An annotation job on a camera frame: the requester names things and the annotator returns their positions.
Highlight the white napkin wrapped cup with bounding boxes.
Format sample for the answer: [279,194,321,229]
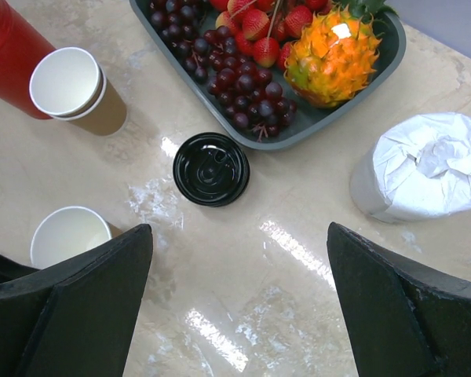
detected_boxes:
[350,112,471,223]

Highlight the dark grape bunch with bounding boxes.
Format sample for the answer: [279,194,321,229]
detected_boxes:
[149,1,297,141]

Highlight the red plastic cup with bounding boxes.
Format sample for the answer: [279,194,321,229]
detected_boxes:
[0,1,55,119]

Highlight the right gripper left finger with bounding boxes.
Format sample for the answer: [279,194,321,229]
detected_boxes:
[0,224,153,376]

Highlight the orange spiky fruit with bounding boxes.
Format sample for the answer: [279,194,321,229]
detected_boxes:
[283,2,382,108]

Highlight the stacked brown paper cups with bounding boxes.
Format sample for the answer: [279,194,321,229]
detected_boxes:
[29,47,127,136]

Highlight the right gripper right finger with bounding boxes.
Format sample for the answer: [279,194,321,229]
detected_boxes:
[327,222,471,376]

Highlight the red strawberries pile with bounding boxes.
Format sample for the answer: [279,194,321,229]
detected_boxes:
[208,0,334,71]

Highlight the dark green fruit tray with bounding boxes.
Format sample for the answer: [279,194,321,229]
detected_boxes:
[130,1,407,152]

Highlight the brown paper coffee cup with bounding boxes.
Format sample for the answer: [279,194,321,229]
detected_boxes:
[30,206,122,269]

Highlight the stacked black lids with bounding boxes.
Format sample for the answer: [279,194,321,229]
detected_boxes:
[173,132,250,207]

